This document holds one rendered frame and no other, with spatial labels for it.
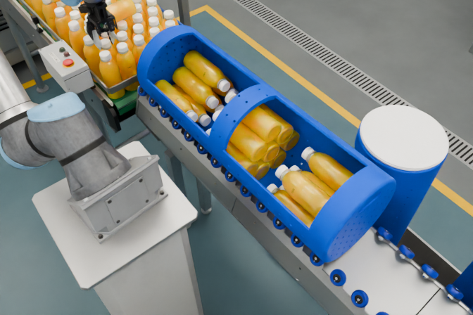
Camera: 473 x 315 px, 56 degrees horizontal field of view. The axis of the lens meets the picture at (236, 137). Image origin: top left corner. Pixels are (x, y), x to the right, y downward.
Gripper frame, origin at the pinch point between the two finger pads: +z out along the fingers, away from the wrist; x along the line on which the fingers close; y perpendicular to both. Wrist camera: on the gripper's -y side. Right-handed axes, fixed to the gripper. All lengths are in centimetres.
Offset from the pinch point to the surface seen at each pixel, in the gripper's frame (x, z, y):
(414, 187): 45, 15, 111
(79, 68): -14.4, -0.5, 7.6
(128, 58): 3.8, 3.5, 9.2
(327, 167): 17, -4, 96
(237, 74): 26, 0, 46
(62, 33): -6.0, 8.3, -28.8
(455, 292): 22, 11, 138
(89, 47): -4.9, 2.2, -4.7
